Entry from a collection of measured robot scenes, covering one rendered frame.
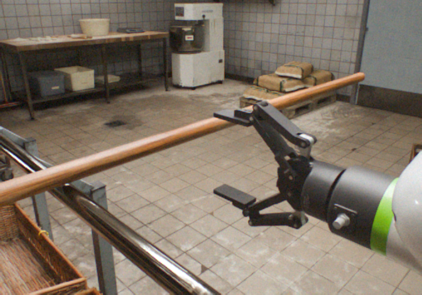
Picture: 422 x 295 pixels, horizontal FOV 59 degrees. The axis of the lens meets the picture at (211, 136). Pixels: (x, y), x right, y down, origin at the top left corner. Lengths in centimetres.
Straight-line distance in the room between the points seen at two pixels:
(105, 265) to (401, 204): 97
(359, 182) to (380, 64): 497
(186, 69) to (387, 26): 289
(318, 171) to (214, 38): 584
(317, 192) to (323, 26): 533
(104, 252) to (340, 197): 82
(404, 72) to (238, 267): 377
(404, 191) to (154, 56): 661
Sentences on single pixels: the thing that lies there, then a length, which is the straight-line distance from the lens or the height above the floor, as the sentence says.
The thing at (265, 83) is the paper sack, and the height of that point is 36.
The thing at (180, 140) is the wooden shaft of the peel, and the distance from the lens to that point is 68.
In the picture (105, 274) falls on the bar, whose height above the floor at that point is 67.
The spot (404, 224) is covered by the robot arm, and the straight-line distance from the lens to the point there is 33.
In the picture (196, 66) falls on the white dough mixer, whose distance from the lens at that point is 603.
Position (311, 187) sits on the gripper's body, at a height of 121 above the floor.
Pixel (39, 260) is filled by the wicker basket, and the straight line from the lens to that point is 146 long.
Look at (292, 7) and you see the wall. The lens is 603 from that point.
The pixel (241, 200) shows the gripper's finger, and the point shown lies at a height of 113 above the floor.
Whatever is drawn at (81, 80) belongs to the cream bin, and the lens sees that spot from 539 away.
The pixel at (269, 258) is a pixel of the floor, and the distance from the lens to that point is 231.
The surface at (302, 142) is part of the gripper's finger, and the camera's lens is 50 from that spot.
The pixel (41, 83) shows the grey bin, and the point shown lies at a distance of 518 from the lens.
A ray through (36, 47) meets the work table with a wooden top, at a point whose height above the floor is 86.
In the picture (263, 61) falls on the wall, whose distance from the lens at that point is 640.
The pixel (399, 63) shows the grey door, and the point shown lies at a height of 64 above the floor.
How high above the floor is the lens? 143
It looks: 21 degrees down
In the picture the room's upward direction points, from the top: straight up
